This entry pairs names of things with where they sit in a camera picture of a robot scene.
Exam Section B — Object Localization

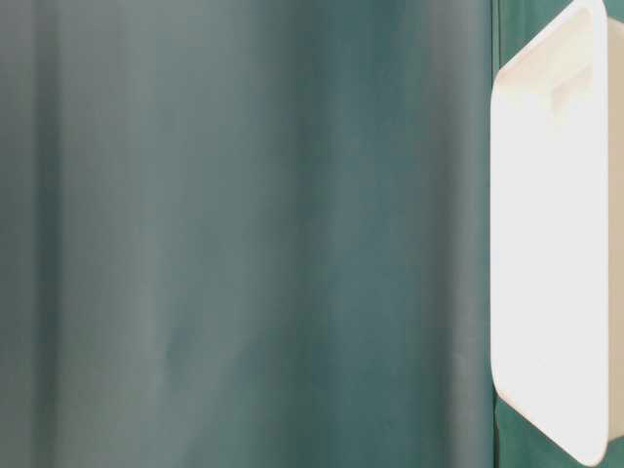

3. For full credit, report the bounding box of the white plastic tray case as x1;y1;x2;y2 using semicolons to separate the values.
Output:
489;1;623;466

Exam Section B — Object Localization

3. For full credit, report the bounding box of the green table cloth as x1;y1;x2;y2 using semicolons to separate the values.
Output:
0;0;624;468

